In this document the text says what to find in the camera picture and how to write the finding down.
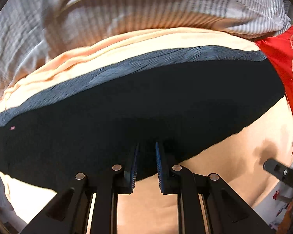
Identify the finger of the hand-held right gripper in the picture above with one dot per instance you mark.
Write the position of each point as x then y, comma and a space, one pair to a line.
280, 170

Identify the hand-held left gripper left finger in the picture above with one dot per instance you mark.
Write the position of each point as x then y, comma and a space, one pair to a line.
134, 165

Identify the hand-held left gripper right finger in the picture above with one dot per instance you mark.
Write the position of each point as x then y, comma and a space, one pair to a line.
159, 168

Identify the black pants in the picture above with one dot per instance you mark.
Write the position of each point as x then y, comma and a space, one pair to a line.
127, 107

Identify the peach bed sheet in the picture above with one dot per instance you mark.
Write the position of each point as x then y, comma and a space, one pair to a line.
210, 175

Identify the red embroidered cloth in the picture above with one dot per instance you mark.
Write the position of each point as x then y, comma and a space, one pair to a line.
287, 75

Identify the grey striped blanket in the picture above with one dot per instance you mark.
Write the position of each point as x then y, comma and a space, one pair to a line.
112, 12

